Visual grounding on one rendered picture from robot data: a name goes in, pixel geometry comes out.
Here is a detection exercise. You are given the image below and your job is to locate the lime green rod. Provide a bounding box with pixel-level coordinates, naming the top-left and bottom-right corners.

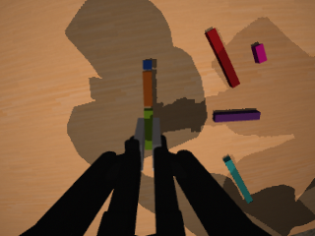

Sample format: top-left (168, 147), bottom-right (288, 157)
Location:
top-left (144, 108), bottom-right (153, 150)

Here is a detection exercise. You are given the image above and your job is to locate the orange rod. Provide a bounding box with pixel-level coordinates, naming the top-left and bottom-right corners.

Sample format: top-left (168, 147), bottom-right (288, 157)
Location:
top-left (143, 71), bottom-right (153, 106)

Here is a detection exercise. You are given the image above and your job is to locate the short magenta block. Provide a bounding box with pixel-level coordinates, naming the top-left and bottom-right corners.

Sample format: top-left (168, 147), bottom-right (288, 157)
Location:
top-left (251, 43), bottom-right (267, 64)

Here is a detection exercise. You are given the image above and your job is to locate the turquoise rod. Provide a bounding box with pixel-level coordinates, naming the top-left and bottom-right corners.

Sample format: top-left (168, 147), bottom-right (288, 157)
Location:
top-left (223, 156), bottom-right (253, 204)

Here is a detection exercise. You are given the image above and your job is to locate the purple rod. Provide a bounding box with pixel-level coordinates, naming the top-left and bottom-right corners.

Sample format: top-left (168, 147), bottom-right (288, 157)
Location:
top-left (213, 110), bottom-right (261, 123)

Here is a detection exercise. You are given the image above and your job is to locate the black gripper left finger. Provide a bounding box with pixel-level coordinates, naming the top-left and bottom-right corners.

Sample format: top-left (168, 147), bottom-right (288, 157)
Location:
top-left (19, 118), bottom-right (145, 236)

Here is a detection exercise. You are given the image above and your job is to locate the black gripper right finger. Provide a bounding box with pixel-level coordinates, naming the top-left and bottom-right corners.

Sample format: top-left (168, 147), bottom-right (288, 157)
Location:
top-left (152, 118), bottom-right (272, 236)

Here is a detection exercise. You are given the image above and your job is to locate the dark red rod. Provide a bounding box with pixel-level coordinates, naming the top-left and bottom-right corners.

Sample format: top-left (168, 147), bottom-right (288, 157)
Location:
top-left (205, 28), bottom-right (240, 88)

